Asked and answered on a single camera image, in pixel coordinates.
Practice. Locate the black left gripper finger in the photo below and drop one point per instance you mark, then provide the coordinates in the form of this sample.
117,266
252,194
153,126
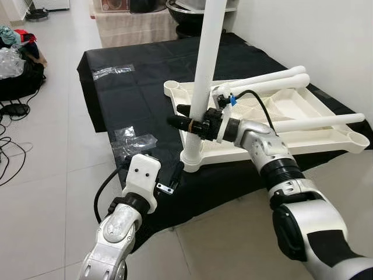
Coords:
178,172

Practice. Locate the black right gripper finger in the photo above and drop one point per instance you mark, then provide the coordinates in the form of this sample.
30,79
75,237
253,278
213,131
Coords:
185,109
182,123

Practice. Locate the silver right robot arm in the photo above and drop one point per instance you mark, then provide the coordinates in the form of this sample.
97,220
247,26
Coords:
303,204

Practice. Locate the black tablecloth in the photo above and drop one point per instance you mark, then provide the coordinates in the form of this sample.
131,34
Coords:
134,93

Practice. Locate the clear tape strip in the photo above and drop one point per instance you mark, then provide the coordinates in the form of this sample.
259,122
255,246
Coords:
113,71

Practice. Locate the white plastic table top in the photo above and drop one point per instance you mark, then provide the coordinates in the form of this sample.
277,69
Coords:
291,105

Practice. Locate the beige woven mat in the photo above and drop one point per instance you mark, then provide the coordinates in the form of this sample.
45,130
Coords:
140,23

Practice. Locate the large black round bowl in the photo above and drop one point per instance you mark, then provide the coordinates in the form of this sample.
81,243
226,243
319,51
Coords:
186,11

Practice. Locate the red patterned box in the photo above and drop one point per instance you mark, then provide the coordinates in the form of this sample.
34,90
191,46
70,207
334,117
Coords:
113,4

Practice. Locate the black router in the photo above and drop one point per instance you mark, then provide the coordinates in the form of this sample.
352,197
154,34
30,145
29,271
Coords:
13,108

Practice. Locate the red cloth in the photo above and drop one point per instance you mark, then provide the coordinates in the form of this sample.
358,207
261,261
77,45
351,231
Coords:
26,36

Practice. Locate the black stand base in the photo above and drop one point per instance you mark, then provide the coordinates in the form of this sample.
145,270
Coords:
38,11

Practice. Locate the clear plastic bag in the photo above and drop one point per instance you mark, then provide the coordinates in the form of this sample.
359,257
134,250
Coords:
9,61

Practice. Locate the teal cloth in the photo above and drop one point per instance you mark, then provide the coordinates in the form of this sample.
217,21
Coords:
7,35

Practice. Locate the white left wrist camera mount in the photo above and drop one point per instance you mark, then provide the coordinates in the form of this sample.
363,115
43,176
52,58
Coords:
143,178

